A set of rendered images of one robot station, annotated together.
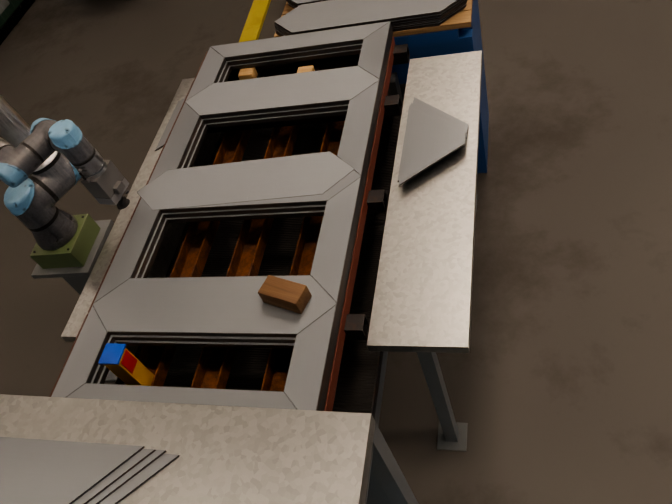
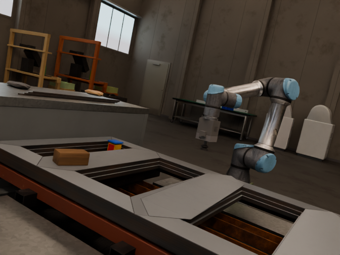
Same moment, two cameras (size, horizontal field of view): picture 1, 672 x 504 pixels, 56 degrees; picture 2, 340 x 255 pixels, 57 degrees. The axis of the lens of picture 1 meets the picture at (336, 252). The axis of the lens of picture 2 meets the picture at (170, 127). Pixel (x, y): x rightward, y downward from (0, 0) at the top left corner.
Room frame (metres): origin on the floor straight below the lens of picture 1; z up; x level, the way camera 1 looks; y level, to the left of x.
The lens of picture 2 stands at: (1.45, -0.98, 1.23)
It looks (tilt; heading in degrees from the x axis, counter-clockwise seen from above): 7 degrees down; 93
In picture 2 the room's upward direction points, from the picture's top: 12 degrees clockwise
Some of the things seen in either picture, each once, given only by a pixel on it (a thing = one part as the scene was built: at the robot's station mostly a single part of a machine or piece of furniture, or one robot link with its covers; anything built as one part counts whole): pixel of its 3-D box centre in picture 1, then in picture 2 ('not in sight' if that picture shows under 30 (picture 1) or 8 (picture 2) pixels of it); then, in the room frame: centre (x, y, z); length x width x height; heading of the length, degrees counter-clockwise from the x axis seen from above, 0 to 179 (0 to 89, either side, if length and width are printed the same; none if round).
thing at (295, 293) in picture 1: (284, 294); (71, 157); (1.04, 0.16, 0.89); 0.12 x 0.06 x 0.05; 45
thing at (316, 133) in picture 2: not in sight; (317, 131); (5.28, 8.70, 0.80); 0.82 x 0.73 x 1.61; 155
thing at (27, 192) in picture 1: (29, 201); (243, 154); (1.80, 0.88, 0.93); 0.13 x 0.12 x 0.14; 126
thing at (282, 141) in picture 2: not in sight; (279, 124); (4.27, 9.19, 0.77); 0.87 x 0.71 x 1.55; 155
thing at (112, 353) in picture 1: (113, 355); (115, 142); (1.08, 0.65, 0.88); 0.06 x 0.06 x 0.02; 62
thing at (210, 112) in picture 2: (87, 162); (211, 112); (1.54, 0.54, 1.15); 0.08 x 0.08 x 0.05
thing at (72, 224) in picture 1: (49, 224); (239, 172); (1.80, 0.88, 0.81); 0.15 x 0.15 x 0.10
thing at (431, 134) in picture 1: (435, 136); not in sight; (1.49, -0.44, 0.77); 0.45 x 0.20 x 0.04; 152
